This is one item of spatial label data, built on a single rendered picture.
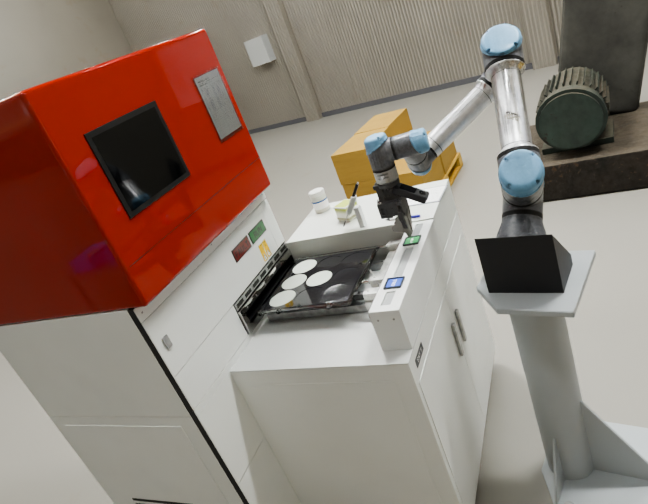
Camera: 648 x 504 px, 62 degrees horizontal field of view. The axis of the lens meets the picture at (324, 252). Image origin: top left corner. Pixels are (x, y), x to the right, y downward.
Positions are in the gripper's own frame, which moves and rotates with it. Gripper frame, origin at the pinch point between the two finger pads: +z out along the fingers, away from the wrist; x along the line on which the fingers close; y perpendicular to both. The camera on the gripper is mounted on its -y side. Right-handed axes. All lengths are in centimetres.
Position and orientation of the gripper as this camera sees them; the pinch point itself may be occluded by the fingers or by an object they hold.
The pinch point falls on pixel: (411, 233)
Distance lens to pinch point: 183.7
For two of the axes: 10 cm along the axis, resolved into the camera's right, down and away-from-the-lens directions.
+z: 3.4, 8.5, 4.0
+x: -3.4, 5.1, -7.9
